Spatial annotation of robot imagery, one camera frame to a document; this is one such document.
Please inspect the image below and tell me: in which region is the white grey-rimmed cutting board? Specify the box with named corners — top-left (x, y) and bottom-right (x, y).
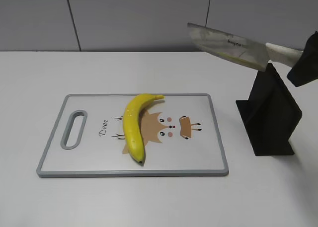
top-left (37, 93), bottom-right (229, 178)

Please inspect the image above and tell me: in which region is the steel kitchen knife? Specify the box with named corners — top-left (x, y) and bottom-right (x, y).
top-left (187, 22), bottom-right (304, 72)

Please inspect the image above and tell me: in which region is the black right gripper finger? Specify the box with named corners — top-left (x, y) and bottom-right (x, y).
top-left (287, 31), bottom-right (318, 87)

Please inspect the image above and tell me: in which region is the yellow plastic banana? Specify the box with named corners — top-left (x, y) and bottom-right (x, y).
top-left (123, 93), bottom-right (164, 165)

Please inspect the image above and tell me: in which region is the black knife stand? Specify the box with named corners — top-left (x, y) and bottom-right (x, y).
top-left (236, 63), bottom-right (302, 156)

